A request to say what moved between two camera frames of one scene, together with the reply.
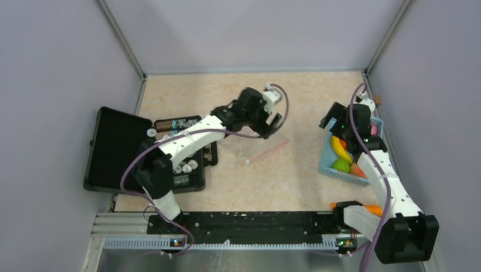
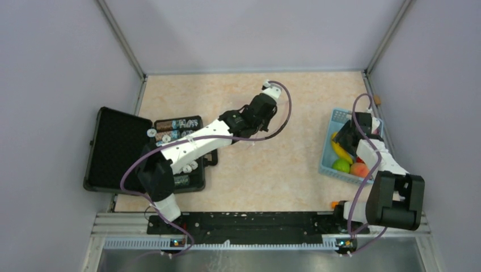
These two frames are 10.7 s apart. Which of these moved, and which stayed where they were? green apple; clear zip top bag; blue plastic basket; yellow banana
Moved: clear zip top bag
Stayed: yellow banana; blue plastic basket; green apple
